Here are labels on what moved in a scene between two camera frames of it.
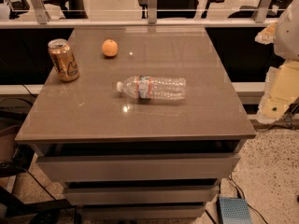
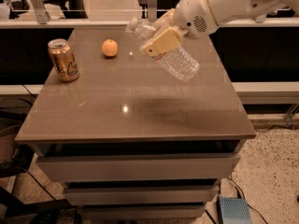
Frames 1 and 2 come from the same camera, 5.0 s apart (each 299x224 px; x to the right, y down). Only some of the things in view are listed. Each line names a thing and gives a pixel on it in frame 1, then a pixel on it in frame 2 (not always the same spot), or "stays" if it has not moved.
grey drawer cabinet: (126, 159) stays
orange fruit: (109, 48) stays
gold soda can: (62, 57) stays
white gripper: (288, 35) -> (191, 13)
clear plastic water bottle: (153, 88) -> (180, 62)
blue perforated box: (234, 211) stays
